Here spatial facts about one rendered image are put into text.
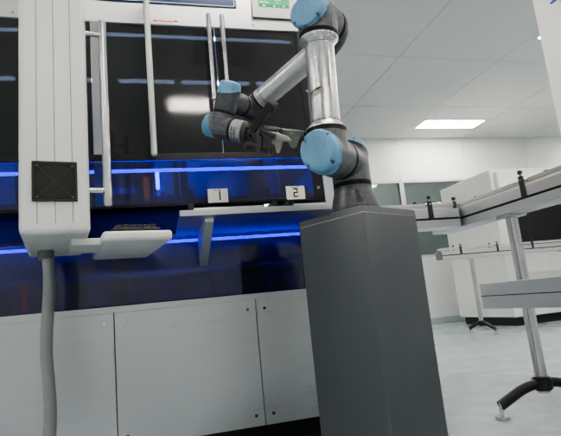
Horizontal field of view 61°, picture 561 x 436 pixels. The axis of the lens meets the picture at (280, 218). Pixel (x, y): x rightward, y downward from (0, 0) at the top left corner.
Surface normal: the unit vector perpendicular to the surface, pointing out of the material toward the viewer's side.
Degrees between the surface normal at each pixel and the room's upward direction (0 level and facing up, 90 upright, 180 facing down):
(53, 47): 90
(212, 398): 90
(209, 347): 90
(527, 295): 90
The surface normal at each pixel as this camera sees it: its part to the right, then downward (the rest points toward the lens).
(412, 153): 0.24, -0.19
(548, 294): -0.97, 0.05
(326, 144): -0.55, 0.04
